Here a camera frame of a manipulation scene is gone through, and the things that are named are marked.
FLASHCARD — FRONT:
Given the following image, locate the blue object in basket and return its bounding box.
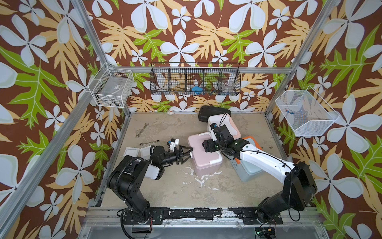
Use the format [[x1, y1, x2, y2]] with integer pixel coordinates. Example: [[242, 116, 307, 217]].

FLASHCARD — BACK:
[[192, 86, 203, 95]]

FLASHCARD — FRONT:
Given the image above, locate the white wire basket left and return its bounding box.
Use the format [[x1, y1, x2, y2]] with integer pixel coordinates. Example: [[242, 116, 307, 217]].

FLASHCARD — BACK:
[[89, 68, 135, 108]]

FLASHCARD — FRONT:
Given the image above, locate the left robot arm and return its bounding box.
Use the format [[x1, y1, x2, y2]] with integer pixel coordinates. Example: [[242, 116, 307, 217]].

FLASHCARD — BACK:
[[106, 145, 194, 223]]

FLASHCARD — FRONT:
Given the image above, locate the white mesh basket right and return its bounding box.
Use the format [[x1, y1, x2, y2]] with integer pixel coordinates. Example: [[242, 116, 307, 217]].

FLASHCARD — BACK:
[[276, 87, 340, 137]]

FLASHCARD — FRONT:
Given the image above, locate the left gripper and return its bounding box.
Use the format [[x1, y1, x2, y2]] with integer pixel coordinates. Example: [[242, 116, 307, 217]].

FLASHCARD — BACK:
[[160, 146, 192, 167]]

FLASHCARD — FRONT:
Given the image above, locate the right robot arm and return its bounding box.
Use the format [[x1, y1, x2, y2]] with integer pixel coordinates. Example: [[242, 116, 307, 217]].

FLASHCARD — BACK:
[[203, 123, 318, 224]]

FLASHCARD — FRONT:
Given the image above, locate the white first aid kit box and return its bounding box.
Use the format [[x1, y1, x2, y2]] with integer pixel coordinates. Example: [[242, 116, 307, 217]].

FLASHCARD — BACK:
[[208, 114, 241, 139]]

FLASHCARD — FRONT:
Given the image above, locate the blue orange first aid kit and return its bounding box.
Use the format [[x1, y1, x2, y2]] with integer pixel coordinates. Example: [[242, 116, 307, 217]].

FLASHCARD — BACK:
[[232, 135, 266, 183]]

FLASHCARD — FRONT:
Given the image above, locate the small steel wrench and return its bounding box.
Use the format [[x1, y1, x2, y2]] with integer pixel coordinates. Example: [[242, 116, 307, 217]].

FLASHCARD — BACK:
[[140, 140, 160, 146]]

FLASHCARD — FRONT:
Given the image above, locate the black plastic case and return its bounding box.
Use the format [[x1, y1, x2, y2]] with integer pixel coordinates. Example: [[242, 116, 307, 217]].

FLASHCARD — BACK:
[[198, 106, 231, 122]]

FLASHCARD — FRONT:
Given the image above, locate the large steel wrench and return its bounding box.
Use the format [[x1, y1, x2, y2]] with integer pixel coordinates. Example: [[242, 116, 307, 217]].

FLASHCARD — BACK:
[[136, 123, 149, 138]]

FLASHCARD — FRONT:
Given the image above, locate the black wire basket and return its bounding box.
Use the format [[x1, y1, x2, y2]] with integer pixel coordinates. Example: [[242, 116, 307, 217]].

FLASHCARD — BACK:
[[149, 62, 241, 96]]

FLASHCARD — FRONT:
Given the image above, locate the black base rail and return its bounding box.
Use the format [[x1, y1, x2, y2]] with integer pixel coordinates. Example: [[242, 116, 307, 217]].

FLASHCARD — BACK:
[[117, 207, 273, 225]]

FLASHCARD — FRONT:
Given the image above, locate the pink first aid kit box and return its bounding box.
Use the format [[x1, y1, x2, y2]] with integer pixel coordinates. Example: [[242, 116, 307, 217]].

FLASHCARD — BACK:
[[188, 132, 223, 177]]

